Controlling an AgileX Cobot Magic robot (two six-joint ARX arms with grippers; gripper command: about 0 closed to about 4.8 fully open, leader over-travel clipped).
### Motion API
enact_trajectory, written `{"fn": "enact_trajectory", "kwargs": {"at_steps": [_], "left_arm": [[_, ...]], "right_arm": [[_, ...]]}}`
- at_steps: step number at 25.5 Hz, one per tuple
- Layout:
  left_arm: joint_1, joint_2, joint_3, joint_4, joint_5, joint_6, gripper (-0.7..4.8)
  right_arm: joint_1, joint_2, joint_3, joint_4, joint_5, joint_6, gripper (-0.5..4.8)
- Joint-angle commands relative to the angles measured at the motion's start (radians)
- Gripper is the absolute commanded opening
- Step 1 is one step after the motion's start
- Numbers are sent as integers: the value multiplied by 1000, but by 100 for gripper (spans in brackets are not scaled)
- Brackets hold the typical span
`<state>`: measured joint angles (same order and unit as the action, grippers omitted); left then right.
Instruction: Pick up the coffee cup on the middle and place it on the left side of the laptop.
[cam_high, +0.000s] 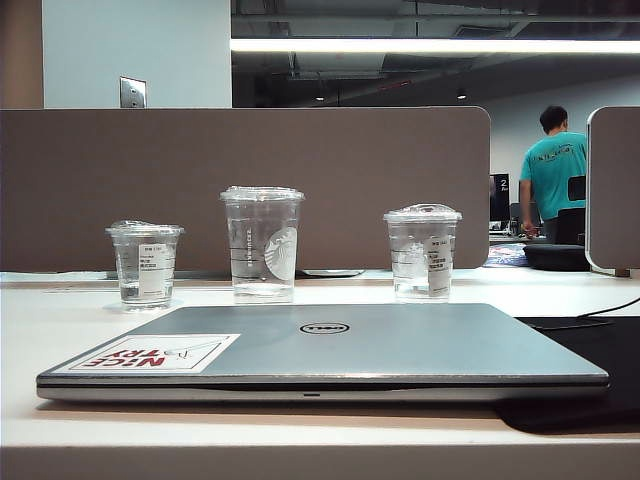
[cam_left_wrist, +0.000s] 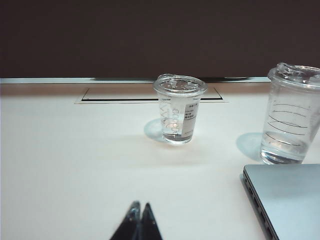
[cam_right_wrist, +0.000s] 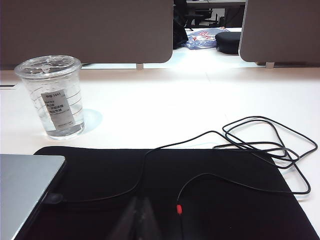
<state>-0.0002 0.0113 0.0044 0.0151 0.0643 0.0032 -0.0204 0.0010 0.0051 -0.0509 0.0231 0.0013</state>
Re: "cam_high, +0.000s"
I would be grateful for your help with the dark monitor with number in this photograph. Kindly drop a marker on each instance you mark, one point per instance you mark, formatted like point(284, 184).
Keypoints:
point(499, 197)

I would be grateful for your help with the black round cushion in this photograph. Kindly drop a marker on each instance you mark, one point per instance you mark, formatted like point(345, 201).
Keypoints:
point(555, 254)

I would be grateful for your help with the small clear cup wavy lid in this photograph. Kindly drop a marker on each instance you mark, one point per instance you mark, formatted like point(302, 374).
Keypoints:
point(145, 267)

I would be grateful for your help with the person in teal shirt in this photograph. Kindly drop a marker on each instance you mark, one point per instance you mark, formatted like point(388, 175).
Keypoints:
point(555, 170)

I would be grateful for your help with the metal wall switch plate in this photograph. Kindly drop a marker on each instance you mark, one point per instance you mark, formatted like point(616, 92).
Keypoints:
point(132, 92)

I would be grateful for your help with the black office chair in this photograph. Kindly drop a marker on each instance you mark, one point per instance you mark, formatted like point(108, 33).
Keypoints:
point(572, 220)

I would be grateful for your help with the small clear cup domed lid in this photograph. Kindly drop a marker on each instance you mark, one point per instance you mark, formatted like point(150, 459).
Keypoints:
point(422, 255)

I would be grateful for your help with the silver Dell laptop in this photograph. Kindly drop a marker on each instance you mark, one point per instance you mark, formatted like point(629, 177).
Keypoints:
point(350, 350)

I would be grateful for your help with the long ceiling light strip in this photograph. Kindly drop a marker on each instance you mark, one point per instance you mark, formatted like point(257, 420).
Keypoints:
point(435, 45)

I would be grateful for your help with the red white Nice Try sticker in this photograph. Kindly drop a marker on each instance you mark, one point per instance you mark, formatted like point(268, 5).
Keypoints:
point(160, 352)

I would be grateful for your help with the black mouse pad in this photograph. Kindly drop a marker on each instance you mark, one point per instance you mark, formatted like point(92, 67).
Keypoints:
point(585, 370)

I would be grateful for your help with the tall clear Starbucks logo cup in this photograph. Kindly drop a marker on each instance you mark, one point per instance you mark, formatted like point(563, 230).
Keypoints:
point(260, 240)

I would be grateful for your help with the narrow brown white-edged partition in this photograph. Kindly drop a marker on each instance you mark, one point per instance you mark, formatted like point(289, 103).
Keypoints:
point(612, 185)

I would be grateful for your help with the wide brown desk partition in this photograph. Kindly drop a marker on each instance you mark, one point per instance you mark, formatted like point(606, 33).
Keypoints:
point(240, 165)

